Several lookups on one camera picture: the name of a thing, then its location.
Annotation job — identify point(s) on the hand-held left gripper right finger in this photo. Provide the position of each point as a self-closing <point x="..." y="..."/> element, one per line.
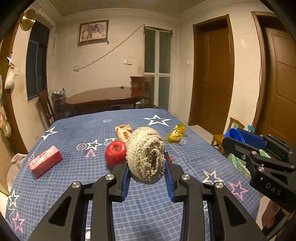
<point x="170" y="185"/>

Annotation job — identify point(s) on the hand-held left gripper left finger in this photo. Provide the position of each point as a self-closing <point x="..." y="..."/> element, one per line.
<point x="124" y="183"/>

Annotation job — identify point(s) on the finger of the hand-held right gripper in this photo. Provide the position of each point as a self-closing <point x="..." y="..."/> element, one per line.
<point x="238" y="147"/>
<point x="253" y="139"/>

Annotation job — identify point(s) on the blue round plastic lid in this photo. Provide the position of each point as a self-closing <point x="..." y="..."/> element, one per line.
<point x="234" y="135"/>

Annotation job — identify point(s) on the green trash bin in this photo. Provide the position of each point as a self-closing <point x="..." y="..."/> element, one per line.
<point x="238" y="165"/>

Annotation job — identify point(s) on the beige knitted cloth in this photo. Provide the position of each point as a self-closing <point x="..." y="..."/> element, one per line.
<point x="143" y="150"/>

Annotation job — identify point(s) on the person's right hand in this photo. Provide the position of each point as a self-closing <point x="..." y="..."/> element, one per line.
<point x="270" y="215"/>

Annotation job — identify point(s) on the blue tape strip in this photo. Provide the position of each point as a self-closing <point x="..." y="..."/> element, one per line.
<point x="251" y="128"/>

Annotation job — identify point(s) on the small wooden chair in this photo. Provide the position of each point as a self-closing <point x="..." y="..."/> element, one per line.
<point x="217" y="139"/>

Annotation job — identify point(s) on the red apple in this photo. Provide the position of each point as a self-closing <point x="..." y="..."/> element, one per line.
<point x="114" y="153"/>

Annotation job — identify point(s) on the blue star-print tablecloth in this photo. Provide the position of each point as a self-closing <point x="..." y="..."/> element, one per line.
<point x="81" y="166"/>

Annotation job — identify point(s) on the cream and red snack packet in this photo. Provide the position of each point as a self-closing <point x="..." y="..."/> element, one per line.
<point x="122" y="133"/>

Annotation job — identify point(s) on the yellow plastic wrapper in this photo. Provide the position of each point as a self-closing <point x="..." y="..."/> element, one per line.
<point x="175" y="133"/>

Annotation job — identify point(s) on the brown panelled door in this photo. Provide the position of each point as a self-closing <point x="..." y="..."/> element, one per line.
<point x="282" y="81"/>

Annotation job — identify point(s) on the brown wooden door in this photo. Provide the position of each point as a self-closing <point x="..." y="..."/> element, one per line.
<point x="215" y="76"/>

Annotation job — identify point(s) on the red tissue pack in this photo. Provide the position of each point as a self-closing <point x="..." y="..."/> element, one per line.
<point x="45" y="161"/>

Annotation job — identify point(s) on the dark wooden dining table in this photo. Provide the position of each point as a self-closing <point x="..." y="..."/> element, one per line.
<point x="104" y="95"/>

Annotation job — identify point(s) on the dark wooden dining chair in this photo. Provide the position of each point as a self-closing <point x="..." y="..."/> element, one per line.
<point x="45" y="102"/>
<point x="138" y="81"/>

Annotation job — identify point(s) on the white cloth heap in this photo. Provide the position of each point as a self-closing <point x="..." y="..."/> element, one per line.
<point x="16" y="160"/>

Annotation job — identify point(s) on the frosted glass double door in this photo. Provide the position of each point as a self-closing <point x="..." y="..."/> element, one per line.
<point x="152" y="58"/>

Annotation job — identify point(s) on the dark window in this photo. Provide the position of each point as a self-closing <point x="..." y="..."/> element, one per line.
<point x="37" y="62"/>

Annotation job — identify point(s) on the hanging white plastic bag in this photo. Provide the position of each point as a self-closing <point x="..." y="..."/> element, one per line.
<point x="9" y="80"/>

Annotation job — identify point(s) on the double wall switch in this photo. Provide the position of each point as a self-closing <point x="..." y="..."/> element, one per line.
<point x="127" y="60"/>

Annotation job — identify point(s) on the wall socket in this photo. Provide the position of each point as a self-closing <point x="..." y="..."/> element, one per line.
<point x="76" y="68"/>

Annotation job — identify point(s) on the wooden archway frame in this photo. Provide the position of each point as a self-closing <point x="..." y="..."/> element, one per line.
<point x="13" y="115"/>

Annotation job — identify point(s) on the framed wall picture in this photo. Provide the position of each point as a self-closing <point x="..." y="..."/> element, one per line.
<point x="93" y="32"/>

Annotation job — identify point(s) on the gold round wall clock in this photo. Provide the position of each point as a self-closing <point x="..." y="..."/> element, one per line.
<point x="28" y="19"/>

